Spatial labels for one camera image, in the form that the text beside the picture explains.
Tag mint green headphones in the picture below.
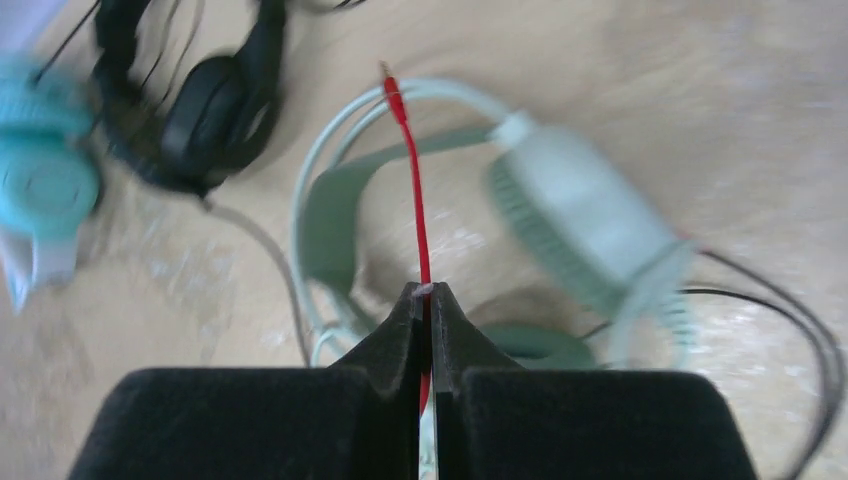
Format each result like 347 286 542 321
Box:
290 77 695 369

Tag teal cat ear headphones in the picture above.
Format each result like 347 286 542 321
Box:
1 55 101 312

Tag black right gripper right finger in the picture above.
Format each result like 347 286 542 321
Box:
430 283 756 479

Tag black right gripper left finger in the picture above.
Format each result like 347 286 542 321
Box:
69 283 422 479

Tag small black headphones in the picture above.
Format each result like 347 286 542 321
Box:
79 1 847 479

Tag red headphones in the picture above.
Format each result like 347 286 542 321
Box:
379 60 433 417

